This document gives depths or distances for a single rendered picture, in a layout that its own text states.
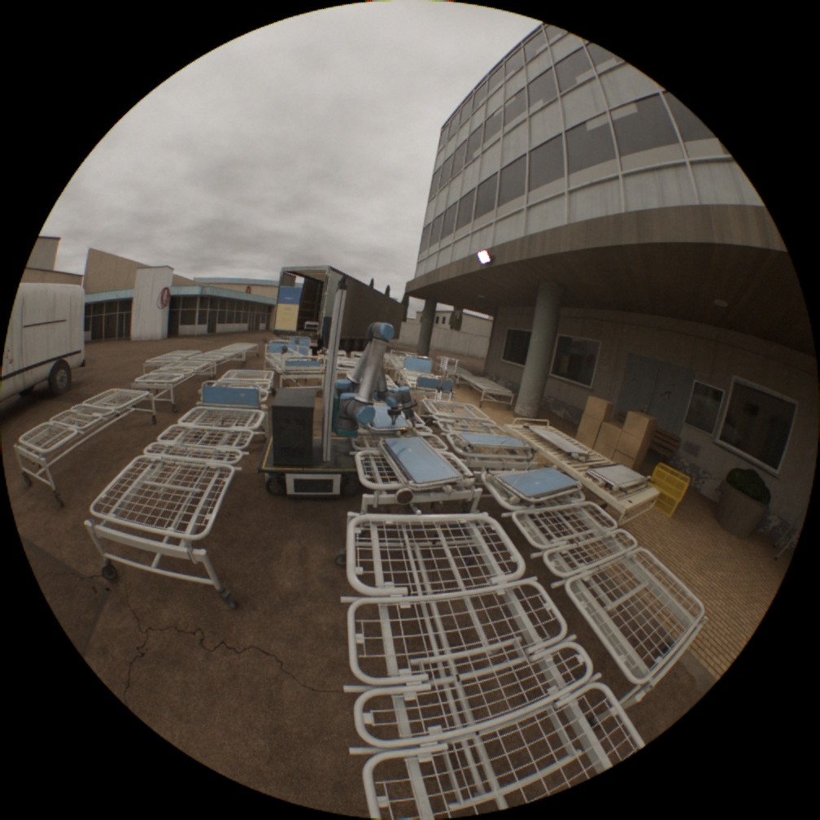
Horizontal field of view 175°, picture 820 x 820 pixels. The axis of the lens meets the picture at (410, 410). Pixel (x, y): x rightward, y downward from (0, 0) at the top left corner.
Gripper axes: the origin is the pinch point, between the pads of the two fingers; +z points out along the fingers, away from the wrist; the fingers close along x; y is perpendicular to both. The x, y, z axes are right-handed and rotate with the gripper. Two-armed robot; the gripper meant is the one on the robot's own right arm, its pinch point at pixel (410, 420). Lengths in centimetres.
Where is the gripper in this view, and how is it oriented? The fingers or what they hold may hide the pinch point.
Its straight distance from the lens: 236.8
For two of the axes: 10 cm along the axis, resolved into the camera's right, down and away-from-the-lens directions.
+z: 1.5, 8.3, 5.4
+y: -8.7, 3.7, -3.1
